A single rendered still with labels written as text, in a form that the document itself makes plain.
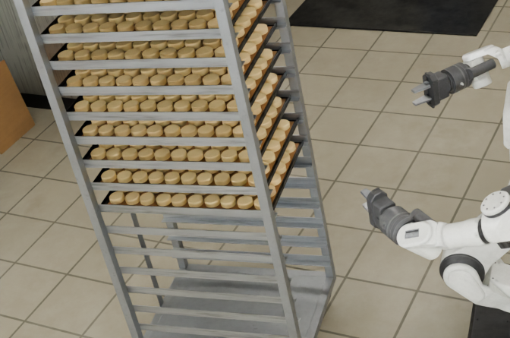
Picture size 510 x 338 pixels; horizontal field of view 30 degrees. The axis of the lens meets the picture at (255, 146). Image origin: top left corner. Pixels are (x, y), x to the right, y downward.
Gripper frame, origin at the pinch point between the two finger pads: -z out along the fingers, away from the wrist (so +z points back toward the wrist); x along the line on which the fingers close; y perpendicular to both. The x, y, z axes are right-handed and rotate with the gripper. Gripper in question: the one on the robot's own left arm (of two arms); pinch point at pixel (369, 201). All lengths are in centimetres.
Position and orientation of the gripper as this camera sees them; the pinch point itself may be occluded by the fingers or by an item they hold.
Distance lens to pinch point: 271.7
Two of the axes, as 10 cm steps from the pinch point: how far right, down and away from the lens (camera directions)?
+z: 4.6, 4.1, -7.9
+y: -8.7, 3.9, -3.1
